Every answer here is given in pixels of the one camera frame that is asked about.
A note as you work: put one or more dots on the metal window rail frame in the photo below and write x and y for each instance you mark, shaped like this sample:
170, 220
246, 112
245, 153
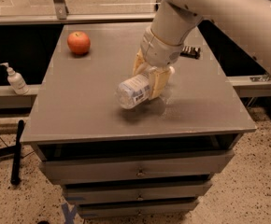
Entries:
23, 12

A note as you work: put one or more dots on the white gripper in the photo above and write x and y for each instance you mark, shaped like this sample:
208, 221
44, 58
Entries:
160, 50

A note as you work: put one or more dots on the black floor stand leg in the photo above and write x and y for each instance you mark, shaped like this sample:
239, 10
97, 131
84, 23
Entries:
15, 175

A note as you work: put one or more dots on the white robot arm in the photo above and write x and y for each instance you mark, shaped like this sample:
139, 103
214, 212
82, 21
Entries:
246, 22

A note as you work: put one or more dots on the grey drawer cabinet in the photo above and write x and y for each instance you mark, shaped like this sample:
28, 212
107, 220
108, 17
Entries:
76, 115

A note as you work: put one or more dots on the blue clear plastic bottle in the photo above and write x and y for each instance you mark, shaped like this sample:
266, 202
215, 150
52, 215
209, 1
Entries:
135, 90

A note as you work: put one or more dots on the top grey drawer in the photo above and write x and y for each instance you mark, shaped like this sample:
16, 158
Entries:
86, 171

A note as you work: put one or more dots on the grey drawer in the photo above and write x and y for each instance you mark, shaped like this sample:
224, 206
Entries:
165, 190
86, 171
136, 208

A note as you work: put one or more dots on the middle grey drawer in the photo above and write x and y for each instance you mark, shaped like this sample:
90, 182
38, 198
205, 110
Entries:
165, 190

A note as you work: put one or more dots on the metal bracket on ledge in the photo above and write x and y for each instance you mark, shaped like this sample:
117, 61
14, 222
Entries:
262, 78

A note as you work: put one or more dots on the bottom grey drawer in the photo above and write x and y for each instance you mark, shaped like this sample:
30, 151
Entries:
136, 208

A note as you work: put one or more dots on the red apple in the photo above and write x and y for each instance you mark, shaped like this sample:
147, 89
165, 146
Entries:
78, 42

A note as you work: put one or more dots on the white pump dispenser bottle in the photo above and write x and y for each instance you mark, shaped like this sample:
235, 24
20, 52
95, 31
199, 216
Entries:
16, 80

